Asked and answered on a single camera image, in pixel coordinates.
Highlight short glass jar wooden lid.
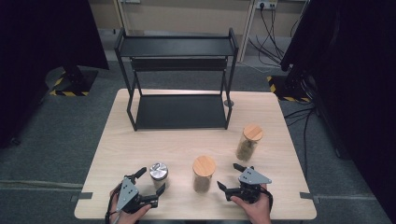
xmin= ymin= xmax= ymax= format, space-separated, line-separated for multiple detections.
xmin=191 ymin=155 xmax=217 ymax=193

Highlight person's right hand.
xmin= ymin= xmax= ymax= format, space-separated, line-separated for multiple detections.
xmin=230 ymin=183 xmax=274 ymax=224

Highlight black floor cables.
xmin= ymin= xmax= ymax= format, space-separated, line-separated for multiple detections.
xmin=284 ymin=105 xmax=316 ymax=182

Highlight tall glass jar wooden lid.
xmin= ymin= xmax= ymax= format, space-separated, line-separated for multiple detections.
xmin=235 ymin=123 xmax=264 ymax=162

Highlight grey tape strip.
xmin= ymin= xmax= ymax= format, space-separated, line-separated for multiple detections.
xmin=70 ymin=191 xmax=94 ymax=203
xmin=299 ymin=191 xmax=322 ymax=205

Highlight left hand-held gripper cable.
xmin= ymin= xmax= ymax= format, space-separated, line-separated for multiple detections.
xmin=105 ymin=183 xmax=123 ymax=224

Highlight black cables at wall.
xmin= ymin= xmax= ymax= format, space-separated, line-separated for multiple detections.
xmin=247 ymin=6 xmax=301 ymax=68

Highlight black metal shelf rack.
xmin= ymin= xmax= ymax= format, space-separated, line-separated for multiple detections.
xmin=113 ymin=27 xmax=240 ymax=132

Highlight glass jar with metal lid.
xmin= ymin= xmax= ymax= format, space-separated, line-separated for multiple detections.
xmin=148 ymin=161 xmax=170 ymax=190

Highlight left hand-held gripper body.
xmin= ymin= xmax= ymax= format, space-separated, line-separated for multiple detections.
xmin=116 ymin=175 xmax=159 ymax=215

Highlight grey floor cable cover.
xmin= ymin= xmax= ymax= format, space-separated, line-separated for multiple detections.
xmin=0 ymin=179 xmax=85 ymax=191

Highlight white wall socket strip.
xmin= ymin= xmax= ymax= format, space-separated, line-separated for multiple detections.
xmin=255 ymin=0 xmax=278 ymax=10

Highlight stand base with striped tape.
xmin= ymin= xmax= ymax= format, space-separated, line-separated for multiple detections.
xmin=45 ymin=64 xmax=99 ymax=97
xmin=266 ymin=74 xmax=312 ymax=104

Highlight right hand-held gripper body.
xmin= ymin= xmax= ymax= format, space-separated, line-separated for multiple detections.
xmin=225 ymin=166 xmax=273 ymax=205

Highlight hand-held gripper cable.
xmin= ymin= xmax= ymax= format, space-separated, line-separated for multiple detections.
xmin=264 ymin=188 xmax=275 ymax=207
xmin=105 ymin=183 xmax=123 ymax=224

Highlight right hand-held gripper cable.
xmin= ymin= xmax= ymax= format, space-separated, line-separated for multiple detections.
xmin=264 ymin=188 xmax=275 ymax=207

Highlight black curtain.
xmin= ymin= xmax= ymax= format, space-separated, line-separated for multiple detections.
xmin=0 ymin=0 xmax=110 ymax=149
xmin=279 ymin=0 xmax=396 ymax=224

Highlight white metal post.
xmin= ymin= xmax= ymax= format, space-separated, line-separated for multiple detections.
xmin=112 ymin=0 xmax=131 ymax=34
xmin=237 ymin=0 xmax=259 ymax=63

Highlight person's left hand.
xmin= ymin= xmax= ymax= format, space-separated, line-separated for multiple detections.
xmin=108 ymin=189 xmax=153 ymax=224

